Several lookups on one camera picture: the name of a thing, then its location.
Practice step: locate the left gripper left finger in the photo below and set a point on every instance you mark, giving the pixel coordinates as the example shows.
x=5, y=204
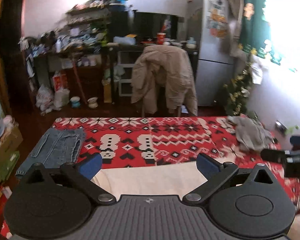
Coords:
x=54, y=202

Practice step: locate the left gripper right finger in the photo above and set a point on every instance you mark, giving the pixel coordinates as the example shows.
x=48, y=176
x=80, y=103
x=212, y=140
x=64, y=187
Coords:
x=239, y=202

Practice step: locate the white knit v-neck vest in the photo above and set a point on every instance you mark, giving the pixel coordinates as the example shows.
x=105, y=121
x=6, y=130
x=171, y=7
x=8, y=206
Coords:
x=176, y=179

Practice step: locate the grey crumpled garment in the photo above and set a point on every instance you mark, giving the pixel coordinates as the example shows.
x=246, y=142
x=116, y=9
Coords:
x=250, y=134

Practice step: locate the blue denim jeans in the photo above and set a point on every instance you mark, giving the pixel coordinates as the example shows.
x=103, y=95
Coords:
x=54, y=148

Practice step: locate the cardboard box with items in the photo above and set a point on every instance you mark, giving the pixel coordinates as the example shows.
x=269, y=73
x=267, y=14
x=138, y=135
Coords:
x=10, y=140

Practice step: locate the small decorated christmas tree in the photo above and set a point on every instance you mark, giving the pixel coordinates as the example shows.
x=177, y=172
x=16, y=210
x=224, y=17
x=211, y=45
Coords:
x=234, y=95

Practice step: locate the red patterned table cloth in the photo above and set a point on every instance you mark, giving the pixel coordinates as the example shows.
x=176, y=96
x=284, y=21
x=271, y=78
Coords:
x=142, y=142

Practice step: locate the white plastic bag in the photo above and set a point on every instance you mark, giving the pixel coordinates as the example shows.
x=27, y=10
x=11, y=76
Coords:
x=44, y=99

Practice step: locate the green christmas curtain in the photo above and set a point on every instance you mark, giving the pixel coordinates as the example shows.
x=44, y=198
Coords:
x=271, y=31

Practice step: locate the silver refrigerator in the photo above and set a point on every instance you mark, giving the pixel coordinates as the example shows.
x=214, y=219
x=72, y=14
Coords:
x=207, y=24

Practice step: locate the cluttered dark shelf unit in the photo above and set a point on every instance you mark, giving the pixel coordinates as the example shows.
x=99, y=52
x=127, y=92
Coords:
x=89, y=27

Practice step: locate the beige jacket on chair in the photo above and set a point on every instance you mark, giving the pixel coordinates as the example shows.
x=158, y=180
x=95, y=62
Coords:
x=168, y=67

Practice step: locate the red paper cup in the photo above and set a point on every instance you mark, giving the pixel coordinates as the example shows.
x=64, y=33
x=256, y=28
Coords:
x=161, y=38

